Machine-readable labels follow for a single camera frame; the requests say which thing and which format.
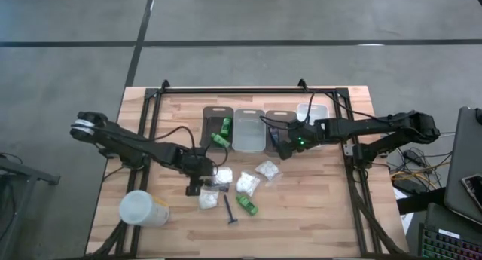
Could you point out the black power adapter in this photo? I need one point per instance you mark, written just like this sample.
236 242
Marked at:
412 154

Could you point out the white plastic canister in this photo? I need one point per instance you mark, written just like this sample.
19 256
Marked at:
143 208

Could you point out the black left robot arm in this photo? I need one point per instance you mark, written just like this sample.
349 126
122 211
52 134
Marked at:
124 143

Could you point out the blue disposable razor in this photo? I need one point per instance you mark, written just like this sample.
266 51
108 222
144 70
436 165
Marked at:
228 209

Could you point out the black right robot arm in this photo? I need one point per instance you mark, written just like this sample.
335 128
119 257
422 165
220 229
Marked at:
376 126

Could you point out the small green bottle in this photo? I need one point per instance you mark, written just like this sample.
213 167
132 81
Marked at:
226 126
221 140
247 204

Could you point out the white plastic bin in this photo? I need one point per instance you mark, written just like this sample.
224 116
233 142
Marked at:
318 110

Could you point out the dark grey laptop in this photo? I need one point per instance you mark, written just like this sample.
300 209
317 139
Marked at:
465 147

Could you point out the black case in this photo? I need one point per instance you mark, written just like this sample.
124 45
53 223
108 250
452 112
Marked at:
437 215

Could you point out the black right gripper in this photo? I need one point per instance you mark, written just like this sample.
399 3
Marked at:
309 133

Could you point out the black bar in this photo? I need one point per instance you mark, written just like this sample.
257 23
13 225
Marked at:
418 201

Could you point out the backlit rainbow keyboard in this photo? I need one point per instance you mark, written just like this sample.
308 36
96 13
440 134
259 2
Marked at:
444 248

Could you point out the white paper sheet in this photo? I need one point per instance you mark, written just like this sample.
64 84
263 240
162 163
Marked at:
404 218

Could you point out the black smartphone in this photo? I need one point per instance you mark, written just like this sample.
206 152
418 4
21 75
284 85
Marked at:
474 188

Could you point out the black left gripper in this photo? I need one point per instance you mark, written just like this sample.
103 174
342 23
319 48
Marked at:
196 166

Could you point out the black metal stand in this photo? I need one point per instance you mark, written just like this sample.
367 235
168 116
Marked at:
22 173

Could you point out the silver metal bracket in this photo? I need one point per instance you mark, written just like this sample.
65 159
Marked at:
348 150

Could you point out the dark brown plastic bin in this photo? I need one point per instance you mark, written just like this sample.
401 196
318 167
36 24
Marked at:
269 120

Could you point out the black metal table frame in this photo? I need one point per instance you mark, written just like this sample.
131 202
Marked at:
244 90

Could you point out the dark grey plastic bin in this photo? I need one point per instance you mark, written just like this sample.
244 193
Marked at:
211 130

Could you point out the translucent clear plastic bin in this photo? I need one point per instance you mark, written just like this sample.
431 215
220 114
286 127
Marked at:
248 133

